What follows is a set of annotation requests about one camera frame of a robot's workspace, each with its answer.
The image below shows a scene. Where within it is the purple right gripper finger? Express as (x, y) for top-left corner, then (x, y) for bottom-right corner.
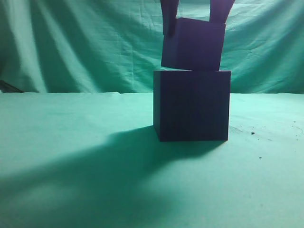
(209, 0), (235, 24)

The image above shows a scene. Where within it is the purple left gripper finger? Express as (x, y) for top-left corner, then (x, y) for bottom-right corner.
(160, 0), (179, 36)

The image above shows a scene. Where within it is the dark blue cube block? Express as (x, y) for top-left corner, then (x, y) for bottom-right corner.
(161, 18), (226, 71)

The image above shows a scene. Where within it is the dark blue groove box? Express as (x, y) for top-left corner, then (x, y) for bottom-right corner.
(153, 70), (231, 142)

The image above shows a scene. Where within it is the green backdrop cloth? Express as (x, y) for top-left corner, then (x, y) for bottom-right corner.
(0, 0), (304, 94)

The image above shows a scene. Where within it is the green table cloth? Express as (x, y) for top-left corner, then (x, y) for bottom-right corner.
(0, 93), (304, 228)

